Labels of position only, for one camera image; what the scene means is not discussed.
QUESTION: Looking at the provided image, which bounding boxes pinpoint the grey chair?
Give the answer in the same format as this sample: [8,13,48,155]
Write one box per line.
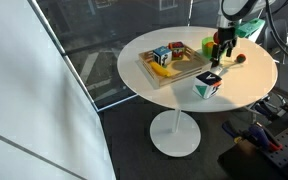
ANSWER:
[262,18,288,65]

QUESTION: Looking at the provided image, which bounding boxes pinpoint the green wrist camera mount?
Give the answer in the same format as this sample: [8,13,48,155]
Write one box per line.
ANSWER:
[235,17,266,39]

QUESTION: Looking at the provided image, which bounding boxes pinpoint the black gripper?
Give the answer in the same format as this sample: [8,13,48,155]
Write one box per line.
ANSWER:
[210,25,239,68]

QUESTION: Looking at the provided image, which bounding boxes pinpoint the white table pedestal base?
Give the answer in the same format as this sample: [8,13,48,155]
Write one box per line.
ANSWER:
[149,109,202,158]

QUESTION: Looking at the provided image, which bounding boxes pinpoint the brown cork board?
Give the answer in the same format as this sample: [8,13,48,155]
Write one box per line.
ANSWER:
[217,141,286,180]

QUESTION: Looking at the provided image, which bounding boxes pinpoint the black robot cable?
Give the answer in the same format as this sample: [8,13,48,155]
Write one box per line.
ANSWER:
[264,0,288,65]

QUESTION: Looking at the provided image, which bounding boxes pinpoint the small red fruit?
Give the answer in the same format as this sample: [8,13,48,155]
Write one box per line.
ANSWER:
[235,52,247,64]

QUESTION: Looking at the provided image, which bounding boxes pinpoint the yellow banana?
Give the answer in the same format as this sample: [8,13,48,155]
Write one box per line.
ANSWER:
[149,60,173,79]

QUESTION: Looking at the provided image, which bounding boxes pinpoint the white red green cube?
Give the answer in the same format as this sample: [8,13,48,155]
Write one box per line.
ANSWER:
[192,70,223,100]

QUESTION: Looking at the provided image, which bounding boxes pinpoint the green bowl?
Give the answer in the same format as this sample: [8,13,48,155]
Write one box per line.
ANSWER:
[201,36,219,58]

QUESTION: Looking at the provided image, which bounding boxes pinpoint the wooden tray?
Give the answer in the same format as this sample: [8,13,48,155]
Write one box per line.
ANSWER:
[137,44,213,90]

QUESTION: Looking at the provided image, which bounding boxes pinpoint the blue white picture cube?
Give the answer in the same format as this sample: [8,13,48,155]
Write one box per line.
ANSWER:
[152,45,174,68]

